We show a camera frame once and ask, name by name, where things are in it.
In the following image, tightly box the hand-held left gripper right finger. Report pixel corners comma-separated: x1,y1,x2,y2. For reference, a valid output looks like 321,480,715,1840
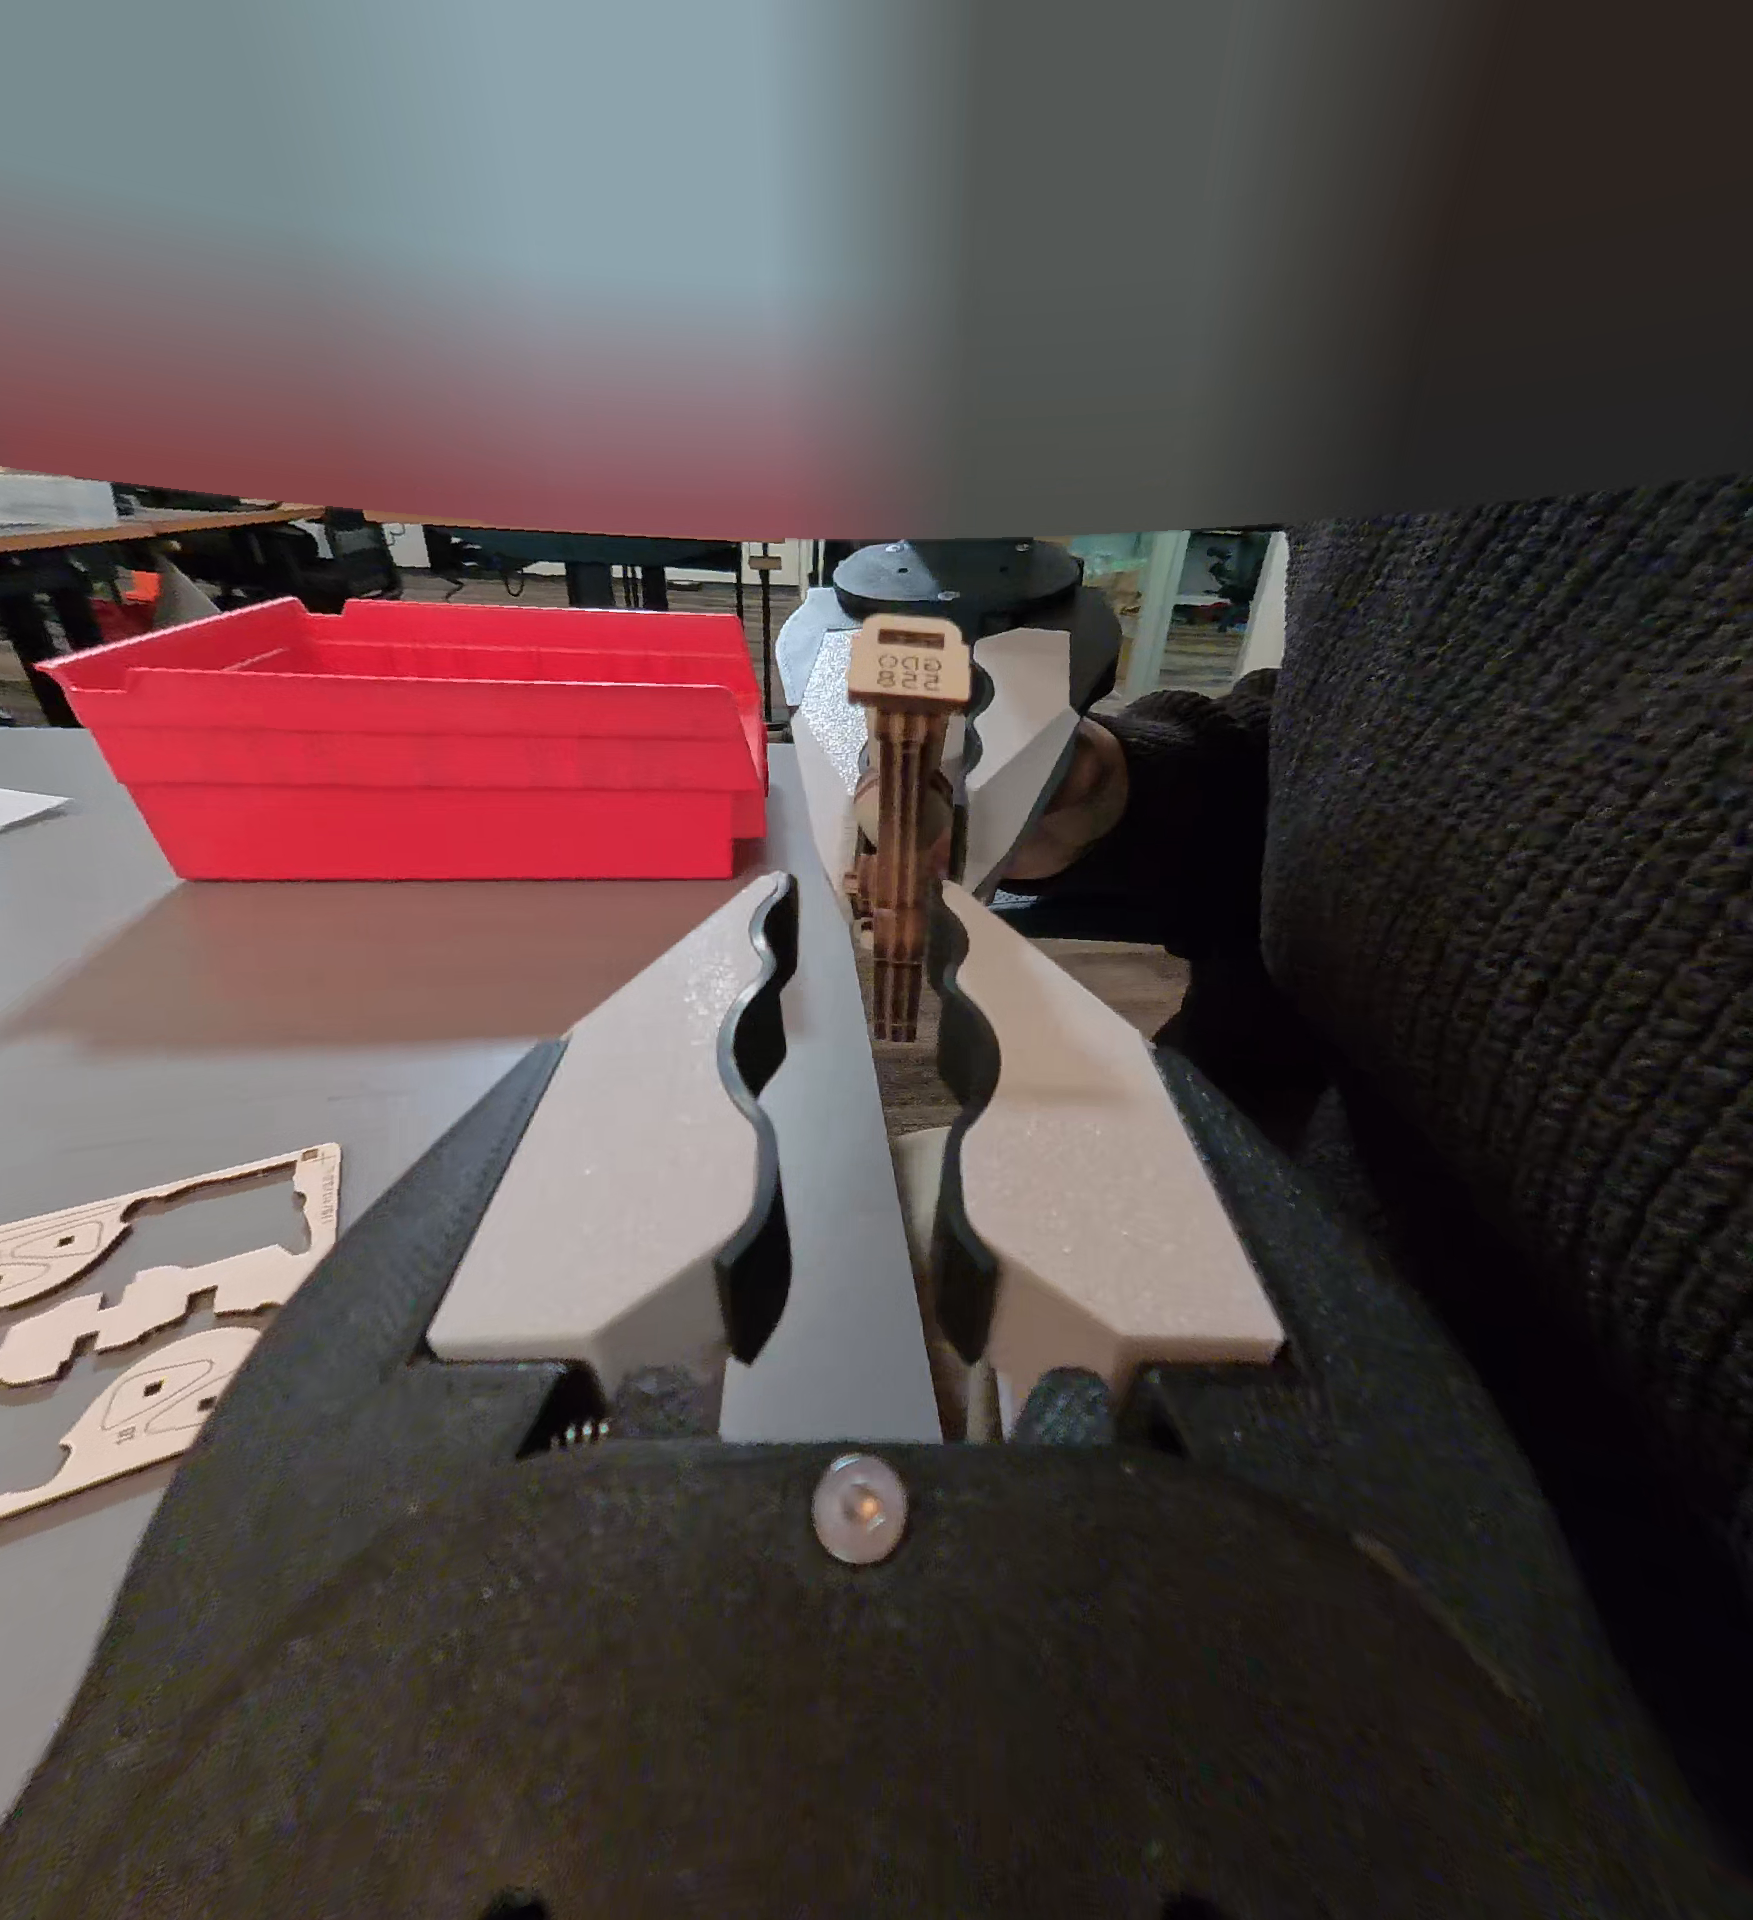
930,881,1290,1443

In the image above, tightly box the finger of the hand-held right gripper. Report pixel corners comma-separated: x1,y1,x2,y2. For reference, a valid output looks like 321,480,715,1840
787,588,877,905
960,620,1085,905

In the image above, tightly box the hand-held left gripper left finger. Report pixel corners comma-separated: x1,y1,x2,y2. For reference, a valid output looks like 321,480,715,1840
427,874,803,1442

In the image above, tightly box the wooden puzzle model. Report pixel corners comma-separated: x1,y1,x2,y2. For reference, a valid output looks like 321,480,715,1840
843,610,968,1047

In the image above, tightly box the cut-out wooden puzzle sheet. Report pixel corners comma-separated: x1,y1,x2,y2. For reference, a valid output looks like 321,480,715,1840
0,1144,344,1554

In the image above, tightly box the person's right forearm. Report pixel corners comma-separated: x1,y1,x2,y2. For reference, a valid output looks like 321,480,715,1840
996,668,1290,1052

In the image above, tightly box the person's right hand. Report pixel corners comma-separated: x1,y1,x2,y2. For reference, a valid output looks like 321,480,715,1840
1028,718,1131,880

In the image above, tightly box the red plastic bin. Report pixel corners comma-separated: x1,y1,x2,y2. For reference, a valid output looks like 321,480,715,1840
37,597,771,883

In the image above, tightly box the person's black knit sweater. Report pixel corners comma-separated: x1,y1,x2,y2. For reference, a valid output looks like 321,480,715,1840
1162,462,1753,1920

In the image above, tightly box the wooden background table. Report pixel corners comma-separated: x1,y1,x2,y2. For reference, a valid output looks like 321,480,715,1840
0,501,327,722

